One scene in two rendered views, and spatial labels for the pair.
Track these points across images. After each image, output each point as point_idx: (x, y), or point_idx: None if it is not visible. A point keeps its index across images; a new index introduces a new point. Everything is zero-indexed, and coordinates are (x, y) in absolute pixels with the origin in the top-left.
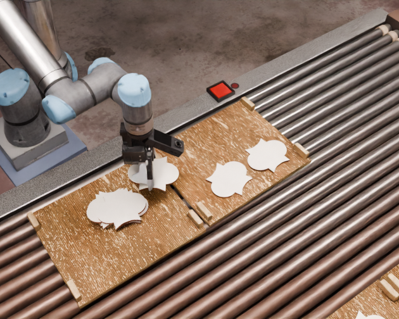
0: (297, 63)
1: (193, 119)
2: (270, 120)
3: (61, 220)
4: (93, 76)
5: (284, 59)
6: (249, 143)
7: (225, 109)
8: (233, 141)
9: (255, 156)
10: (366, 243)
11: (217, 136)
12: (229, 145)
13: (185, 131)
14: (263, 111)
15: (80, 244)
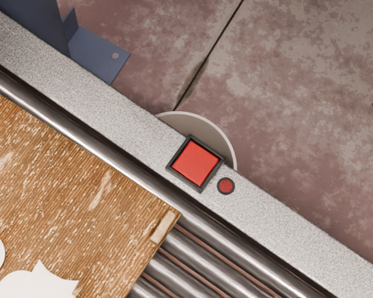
0: (346, 297)
1: (106, 138)
2: (160, 284)
3: None
4: None
5: (347, 265)
6: (61, 262)
7: (139, 190)
8: (59, 230)
9: (27, 284)
10: None
11: (63, 197)
12: (47, 226)
13: (58, 135)
14: (182, 262)
15: None
